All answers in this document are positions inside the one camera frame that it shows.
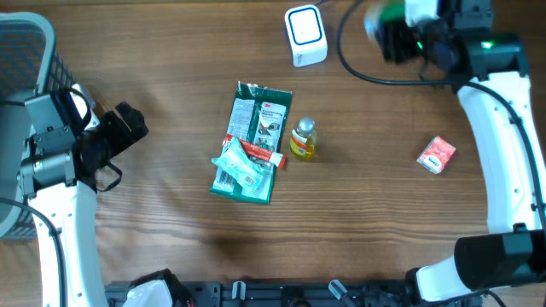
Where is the red white juice carton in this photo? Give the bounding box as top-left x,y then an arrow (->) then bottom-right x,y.
416,136 -> 456,174

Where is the teal white pouch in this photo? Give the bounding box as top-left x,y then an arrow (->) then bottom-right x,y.
212,137 -> 269,193

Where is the green lid white jar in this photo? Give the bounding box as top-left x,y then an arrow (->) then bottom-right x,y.
363,0 -> 405,43

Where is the yellow oil bottle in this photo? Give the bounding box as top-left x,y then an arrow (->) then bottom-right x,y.
289,118 -> 317,161

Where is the red white tube package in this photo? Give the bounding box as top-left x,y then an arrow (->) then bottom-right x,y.
238,139 -> 287,169

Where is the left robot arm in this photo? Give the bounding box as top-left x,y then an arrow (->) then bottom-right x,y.
18,88 -> 148,306

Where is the green 3M gloves package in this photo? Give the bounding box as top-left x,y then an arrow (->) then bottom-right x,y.
210,82 -> 293,204

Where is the grey plastic mesh basket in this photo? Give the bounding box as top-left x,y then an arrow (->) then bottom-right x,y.
1,12 -> 91,240

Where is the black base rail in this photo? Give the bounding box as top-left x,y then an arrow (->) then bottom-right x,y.
102,279 -> 484,307

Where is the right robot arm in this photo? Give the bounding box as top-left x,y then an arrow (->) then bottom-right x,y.
364,1 -> 545,303

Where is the white barcode scanner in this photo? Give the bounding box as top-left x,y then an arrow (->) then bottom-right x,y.
284,4 -> 328,67

